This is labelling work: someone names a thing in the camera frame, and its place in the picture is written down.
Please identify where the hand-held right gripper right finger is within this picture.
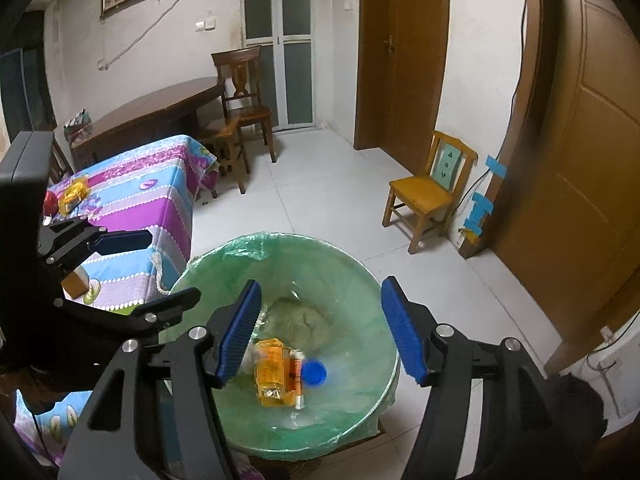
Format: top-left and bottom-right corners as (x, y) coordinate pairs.
(381, 276), (596, 480)

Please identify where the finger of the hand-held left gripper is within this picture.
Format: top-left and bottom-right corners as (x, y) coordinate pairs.
(40, 216), (154, 282)
(64, 287), (202, 347)

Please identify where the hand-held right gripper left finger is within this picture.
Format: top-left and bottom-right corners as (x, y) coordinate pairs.
(57, 280), (263, 480)

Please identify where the green plastic basin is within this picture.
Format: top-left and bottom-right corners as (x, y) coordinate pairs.
(160, 232), (401, 461)

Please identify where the orange plastic bottle in bin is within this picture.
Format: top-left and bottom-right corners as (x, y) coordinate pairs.
(255, 339), (296, 408)

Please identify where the striped floral tablecloth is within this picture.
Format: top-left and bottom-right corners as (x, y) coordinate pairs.
(12, 135), (221, 480)

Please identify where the beige block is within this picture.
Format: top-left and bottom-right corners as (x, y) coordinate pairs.
(62, 267), (90, 301)

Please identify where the crumpled paper wad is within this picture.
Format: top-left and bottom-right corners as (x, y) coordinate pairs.
(260, 297), (333, 356)

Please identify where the yellow candy wrapper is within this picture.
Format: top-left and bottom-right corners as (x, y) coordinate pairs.
(57, 181), (90, 216)

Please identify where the blue bottle cap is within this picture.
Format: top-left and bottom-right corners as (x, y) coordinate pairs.
(302, 358), (328, 387)

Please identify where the dark wooden chair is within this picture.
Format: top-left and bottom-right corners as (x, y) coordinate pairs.
(47, 135), (76, 186)
(211, 45), (278, 163)

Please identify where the small cluttered basket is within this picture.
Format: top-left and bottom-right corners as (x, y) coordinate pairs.
(64, 109), (94, 141)

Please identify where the dark wooden table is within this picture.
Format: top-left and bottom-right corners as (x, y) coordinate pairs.
(70, 77), (226, 171)

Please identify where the small yellow wooden chair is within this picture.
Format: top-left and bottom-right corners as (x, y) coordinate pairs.
(382, 130), (478, 255)

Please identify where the dark wooden stool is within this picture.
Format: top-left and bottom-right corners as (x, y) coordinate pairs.
(192, 115), (251, 196)

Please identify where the dark window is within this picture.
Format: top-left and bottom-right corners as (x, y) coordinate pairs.
(0, 10), (56, 136)

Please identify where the frosted glass door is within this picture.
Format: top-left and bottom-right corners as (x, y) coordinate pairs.
(240, 0), (318, 133)

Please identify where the large brown panel door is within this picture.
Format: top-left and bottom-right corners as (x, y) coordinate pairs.
(492, 0), (640, 376)

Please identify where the brown wooden door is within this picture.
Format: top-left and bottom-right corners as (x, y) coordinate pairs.
(354, 0), (451, 176)

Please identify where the grey wall cable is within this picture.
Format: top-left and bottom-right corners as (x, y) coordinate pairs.
(97, 0), (221, 71)

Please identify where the black cable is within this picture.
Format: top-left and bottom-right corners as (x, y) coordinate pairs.
(510, 0), (529, 106)

